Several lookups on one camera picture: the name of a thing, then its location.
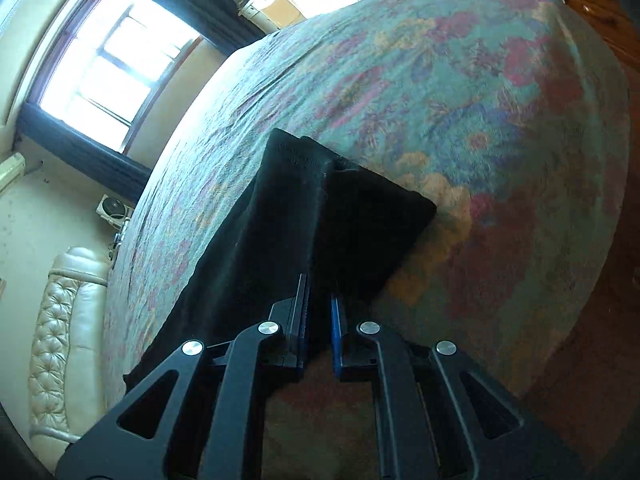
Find floral bedspread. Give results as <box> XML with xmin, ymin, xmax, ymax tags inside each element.
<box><xmin>102</xmin><ymin>0</ymin><xmax>632</xmax><ymax>480</ymax></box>

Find black pants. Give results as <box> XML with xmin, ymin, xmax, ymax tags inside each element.
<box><xmin>122</xmin><ymin>128</ymin><xmax>438</xmax><ymax>397</ymax></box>

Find cream tufted headboard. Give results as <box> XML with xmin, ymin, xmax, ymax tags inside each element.
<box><xmin>27</xmin><ymin>246</ymin><xmax>112</xmax><ymax>461</ymax></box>

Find wooden dresser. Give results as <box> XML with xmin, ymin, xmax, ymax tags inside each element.
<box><xmin>515</xmin><ymin>0</ymin><xmax>640</xmax><ymax>81</ymax></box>

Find small white bedside device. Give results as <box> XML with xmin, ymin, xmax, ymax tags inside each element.
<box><xmin>96</xmin><ymin>194</ymin><xmax>135</xmax><ymax>222</ymax></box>

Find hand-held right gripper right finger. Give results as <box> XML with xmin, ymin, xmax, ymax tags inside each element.
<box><xmin>327</xmin><ymin>294</ymin><xmax>587</xmax><ymax>480</ymax></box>

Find cream bedside cabinet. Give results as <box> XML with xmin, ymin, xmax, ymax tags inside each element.
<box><xmin>239</xmin><ymin>0</ymin><xmax>307</xmax><ymax>32</ymax></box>

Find white wall unit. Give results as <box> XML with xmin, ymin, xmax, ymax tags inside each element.
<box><xmin>0</xmin><ymin>154</ymin><xmax>26</xmax><ymax>194</ymax></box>

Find window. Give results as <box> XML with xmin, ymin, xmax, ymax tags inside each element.
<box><xmin>27</xmin><ymin>0</ymin><xmax>203</xmax><ymax>157</ymax></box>

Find dark curtain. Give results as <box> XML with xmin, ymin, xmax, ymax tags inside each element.
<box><xmin>107</xmin><ymin>0</ymin><xmax>267</xmax><ymax>57</ymax></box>
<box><xmin>17</xmin><ymin>102</ymin><xmax>153</xmax><ymax>202</ymax></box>

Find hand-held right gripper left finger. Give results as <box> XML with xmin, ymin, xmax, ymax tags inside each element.
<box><xmin>55</xmin><ymin>273</ymin><xmax>310</xmax><ymax>480</ymax></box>

